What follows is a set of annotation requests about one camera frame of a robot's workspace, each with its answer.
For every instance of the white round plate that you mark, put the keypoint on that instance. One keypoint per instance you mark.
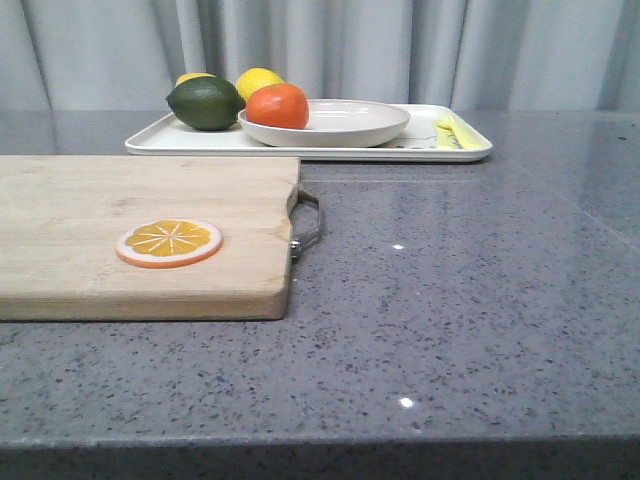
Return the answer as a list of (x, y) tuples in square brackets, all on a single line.
[(335, 123)]

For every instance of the orange fruit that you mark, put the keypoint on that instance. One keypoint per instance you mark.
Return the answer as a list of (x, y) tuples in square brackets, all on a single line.
[(282, 105)]

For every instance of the white rectangular tray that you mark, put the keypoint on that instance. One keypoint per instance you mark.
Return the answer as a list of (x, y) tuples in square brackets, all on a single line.
[(417, 143)]

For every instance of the orange slice toy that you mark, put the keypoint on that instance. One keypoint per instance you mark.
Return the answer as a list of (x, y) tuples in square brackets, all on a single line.
[(169, 243)]

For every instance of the yellow plastic fork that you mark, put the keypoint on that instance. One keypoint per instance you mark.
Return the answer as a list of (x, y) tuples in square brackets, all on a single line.
[(446, 137)]

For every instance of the green lime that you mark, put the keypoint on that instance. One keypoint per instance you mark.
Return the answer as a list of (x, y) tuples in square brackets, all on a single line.
[(206, 103)]

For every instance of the small yellow lemon behind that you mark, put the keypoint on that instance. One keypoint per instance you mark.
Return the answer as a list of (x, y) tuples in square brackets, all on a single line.
[(192, 75)]

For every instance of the wooden cutting board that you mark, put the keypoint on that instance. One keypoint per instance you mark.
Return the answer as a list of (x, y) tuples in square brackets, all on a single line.
[(63, 216)]

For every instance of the grey curtain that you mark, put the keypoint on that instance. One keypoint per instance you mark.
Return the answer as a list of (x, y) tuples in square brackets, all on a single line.
[(500, 55)]

